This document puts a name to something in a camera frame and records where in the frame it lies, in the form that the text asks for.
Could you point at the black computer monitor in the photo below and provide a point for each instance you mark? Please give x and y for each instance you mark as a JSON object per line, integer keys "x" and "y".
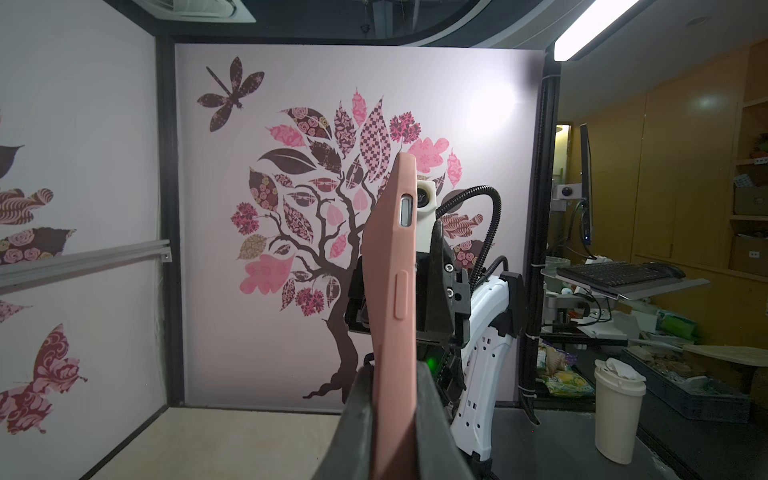
{"x": 586, "y": 186}

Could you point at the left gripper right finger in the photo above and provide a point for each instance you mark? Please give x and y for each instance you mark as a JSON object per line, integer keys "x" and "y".
{"x": 437, "y": 454}

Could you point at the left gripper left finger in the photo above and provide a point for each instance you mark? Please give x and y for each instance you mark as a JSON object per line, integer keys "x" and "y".
{"x": 349, "y": 454}

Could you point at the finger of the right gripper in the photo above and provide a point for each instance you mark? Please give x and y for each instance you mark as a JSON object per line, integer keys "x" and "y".
{"x": 439, "y": 317}

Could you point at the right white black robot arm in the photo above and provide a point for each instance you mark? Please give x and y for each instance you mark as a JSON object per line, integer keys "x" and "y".
{"x": 464, "y": 334}

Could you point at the white lidded paper cup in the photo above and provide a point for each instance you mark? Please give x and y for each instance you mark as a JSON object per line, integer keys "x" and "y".
{"x": 619, "y": 390}

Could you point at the silver aluminium bar left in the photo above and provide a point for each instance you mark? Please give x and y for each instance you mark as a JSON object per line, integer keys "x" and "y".
{"x": 28, "y": 275}

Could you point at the pink phone case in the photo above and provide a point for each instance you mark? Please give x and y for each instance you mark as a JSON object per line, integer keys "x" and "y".
{"x": 389, "y": 273}

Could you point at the black computer keyboard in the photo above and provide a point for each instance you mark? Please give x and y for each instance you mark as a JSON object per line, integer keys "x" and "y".
{"x": 620, "y": 274}

